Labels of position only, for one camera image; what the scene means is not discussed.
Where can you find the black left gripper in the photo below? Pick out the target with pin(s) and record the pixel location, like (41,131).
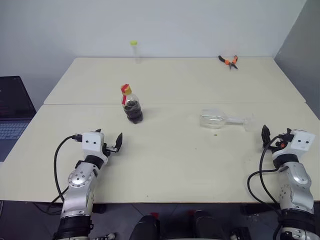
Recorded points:
(110,149)

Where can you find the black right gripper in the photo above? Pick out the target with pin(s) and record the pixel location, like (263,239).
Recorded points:
(285,138)

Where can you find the dark soy sauce bottle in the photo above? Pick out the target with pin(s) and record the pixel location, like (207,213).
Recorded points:
(133,112)

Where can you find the yellow bottle cap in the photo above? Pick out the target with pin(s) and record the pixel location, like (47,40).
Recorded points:
(126,88)

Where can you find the clear glass with cola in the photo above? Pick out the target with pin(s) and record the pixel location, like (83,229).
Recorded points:
(211,121)

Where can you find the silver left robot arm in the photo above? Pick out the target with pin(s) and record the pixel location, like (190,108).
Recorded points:
(77,180)

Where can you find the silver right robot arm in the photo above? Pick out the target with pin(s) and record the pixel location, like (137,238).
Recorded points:
(297,180)

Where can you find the orange and black pliers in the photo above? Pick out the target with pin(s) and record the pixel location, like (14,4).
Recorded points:
(228,62)

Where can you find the clear tube with yellow-green cap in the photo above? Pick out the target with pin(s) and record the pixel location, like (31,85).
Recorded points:
(136,53)

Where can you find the dark rounded shape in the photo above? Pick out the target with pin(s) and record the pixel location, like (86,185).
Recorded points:
(206,226)
(146,228)

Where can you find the dark laptop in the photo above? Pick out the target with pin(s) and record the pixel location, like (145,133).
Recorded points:
(12,100)

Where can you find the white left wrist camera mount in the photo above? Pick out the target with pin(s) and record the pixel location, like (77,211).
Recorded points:
(92,141)

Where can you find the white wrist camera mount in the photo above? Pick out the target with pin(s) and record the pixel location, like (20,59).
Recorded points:
(303,140)
(92,141)

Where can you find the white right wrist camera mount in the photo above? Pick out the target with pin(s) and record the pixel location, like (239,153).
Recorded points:
(303,140)

